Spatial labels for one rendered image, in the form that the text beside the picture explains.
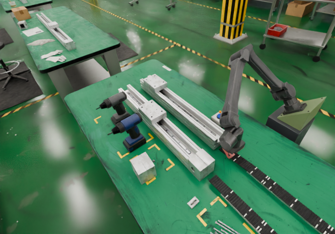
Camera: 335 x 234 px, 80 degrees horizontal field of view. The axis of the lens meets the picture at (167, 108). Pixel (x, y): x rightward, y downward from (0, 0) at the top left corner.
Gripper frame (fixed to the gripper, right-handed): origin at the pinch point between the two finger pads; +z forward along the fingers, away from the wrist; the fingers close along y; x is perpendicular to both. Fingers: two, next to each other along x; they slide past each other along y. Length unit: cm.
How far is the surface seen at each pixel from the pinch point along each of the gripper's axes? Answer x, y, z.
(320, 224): 44.0, 0.2, -1.1
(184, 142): -20.2, 16.0, -4.0
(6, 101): -301, 126, 77
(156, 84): -70, 0, -11
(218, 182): 7.1, 18.2, -1.4
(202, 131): -18.6, 4.2, -5.5
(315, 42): -74, -293, 54
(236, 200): 17.6, 18.6, -1.5
